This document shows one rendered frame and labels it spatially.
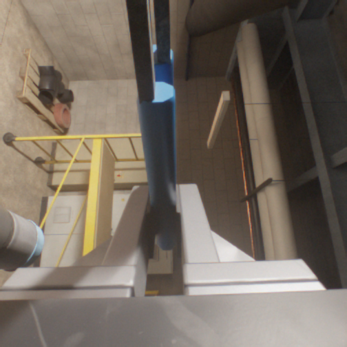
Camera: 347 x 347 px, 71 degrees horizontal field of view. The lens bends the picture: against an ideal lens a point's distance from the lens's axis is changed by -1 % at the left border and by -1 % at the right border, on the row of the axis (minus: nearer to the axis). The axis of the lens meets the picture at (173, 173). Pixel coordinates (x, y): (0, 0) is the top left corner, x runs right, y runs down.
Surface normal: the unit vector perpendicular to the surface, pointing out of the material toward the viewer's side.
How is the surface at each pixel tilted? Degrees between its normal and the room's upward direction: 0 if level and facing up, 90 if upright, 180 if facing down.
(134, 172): 90
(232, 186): 90
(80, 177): 90
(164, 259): 90
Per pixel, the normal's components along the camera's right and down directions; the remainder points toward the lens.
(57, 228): 0.00, -0.30
